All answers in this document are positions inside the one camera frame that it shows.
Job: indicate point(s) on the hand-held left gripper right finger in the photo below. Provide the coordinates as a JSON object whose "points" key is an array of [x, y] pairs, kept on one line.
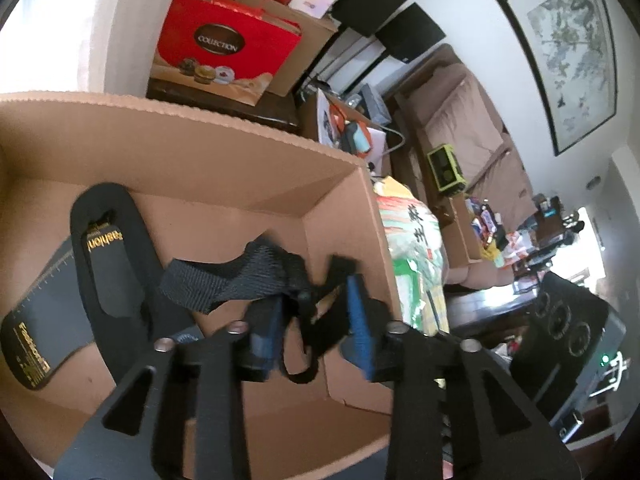
{"points": [[360, 330]]}

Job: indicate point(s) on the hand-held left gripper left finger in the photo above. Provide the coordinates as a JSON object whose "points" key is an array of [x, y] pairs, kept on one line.
{"points": [[262, 345]]}

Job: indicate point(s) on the black Fashion sandal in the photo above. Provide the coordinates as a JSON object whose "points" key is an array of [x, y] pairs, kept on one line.
{"points": [[120, 260]]}

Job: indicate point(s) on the brown cardboard box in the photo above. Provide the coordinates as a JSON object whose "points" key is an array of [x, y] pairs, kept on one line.
{"points": [[225, 170]]}

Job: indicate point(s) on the brown sofa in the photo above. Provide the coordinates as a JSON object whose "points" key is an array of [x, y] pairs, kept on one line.
{"points": [[480, 272]]}

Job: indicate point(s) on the shallow cardboard box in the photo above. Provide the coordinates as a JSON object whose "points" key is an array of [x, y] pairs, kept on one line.
{"points": [[462, 235]]}

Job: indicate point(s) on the green black portable device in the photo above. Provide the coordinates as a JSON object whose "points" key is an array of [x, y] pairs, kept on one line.
{"points": [[446, 167]]}

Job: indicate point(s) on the cluttered cardboard box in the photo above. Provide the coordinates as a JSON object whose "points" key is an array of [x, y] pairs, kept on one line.
{"points": [[350, 130]]}

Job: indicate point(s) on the black tower speaker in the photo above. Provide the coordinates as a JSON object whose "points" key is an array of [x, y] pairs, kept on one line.
{"points": [[565, 340]]}

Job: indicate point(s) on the large beige sofa cushion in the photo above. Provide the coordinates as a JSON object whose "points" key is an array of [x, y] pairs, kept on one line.
{"points": [[460, 115]]}

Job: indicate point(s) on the large brown cardboard carton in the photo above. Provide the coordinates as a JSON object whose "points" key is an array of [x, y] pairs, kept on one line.
{"points": [[305, 45]]}

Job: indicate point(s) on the framed ink painting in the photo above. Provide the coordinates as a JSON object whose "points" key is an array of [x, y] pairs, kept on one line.
{"points": [[570, 50]]}

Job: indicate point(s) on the white curtain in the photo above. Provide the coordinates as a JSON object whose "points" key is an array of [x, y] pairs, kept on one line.
{"points": [[50, 50]]}

